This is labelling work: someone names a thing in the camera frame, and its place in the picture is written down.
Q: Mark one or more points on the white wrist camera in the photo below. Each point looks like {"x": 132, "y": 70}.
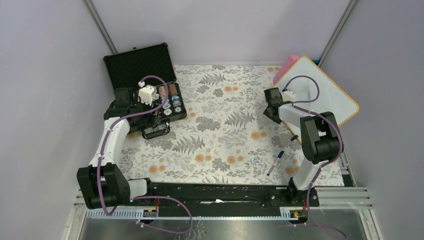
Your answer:
{"x": 288, "y": 95}
{"x": 147, "y": 93}

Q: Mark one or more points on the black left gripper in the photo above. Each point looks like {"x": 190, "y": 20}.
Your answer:
{"x": 150, "y": 119}

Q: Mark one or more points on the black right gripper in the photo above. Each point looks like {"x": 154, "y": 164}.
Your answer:
{"x": 266, "y": 113}

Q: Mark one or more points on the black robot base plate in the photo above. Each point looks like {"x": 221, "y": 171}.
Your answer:
{"x": 224, "y": 200}

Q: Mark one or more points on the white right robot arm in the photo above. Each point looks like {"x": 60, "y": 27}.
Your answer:
{"x": 320, "y": 138}

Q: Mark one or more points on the black poker chip case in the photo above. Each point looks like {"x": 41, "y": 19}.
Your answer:
{"x": 152, "y": 65}

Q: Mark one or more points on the floral patterned table mat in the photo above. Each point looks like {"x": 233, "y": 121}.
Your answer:
{"x": 225, "y": 137}

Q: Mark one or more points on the yellow framed whiteboard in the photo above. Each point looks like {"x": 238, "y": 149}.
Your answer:
{"x": 332, "y": 98}

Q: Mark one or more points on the pink wedge eraser block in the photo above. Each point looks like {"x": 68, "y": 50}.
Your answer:
{"x": 289, "y": 62}

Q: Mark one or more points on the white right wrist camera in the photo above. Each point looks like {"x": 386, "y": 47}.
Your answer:
{"x": 288, "y": 95}

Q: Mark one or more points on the blue white marker pen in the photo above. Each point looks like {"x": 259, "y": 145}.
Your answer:
{"x": 276, "y": 161}

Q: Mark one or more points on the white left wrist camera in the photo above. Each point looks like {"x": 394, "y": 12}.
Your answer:
{"x": 147, "y": 93}

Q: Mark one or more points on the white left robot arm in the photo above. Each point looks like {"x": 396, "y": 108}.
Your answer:
{"x": 102, "y": 184}

